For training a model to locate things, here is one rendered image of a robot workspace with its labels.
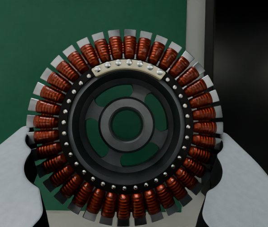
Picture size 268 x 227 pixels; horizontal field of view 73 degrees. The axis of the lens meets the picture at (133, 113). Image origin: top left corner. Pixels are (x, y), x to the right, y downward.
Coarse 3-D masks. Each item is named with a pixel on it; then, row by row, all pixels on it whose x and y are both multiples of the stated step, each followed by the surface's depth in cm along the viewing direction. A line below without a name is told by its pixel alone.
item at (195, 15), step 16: (192, 0) 19; (192, 16) 19; (192, 32) 19; (192, 48) 19; (192, 64) 19; (192, 192) 19; (192, 208) 19; (64, 224) 18; (80, 224) 18; (96, 224) 18; (112, 224) 18; (160, 224) 19; (176, 224) 19; (192, 224) 19
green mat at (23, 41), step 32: (0, 0) 19; (32, 0) 19; (64, 0) 19; (96, 0) 19; (128, 0) 19; (160, 0) 19; (0, 32) 18; (32, 32) 19; (64, 32) 19; (96, 32) 19; (160, 32) 19; (0, 64) 18; (32, 64) 18; (0, 96) 18; (32, 96) 18; (128, 96) 19; (0, 128) 18; (96, 128) 18; (128, 128) 19; (160, 128) 19; (128, 160) 19
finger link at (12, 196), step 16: (32, 128) 11; (0, 144) 9; (16, 144) 9; (32, 144) 11; (0, 160) 8; (16, 160) 8; (32, 160) 9; (0, 176) 7; (16, 176) 8; (32, 176) 9; (0, 192) 7; (16, 192) 7; (32, 192) 7; (0, 208) 6; (16, 208) 6; (32, 208) 6; (0, 224) 6; (16, 224) 6; (32, 224) 6; (48, 224) 7
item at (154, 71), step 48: (96, 48) 10; (144, 48) 10; (48, 96) 10; (96, 96) 12; (144, 96) 12; (192, 96) 11; (48, 144) 10; (144, 144) 11; (192, 144) 10; (96, 192) 10; (144, 192) 10
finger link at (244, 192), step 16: (224, 144) 10; (224, 160) 9; (240, 160) 9; (224, 176) 8; (240, 176) 8; (256, 176) 8; (208, 192) 7; (224, 192) 7; (240, 192) 7; (256, 192) 7; (208, 208) 7; (224, 208) 7; (240, 208) 7; (256, 208) 7; (208, 224) 6; (224, 224) 6; (240, 224) 6; (256, 224) 6
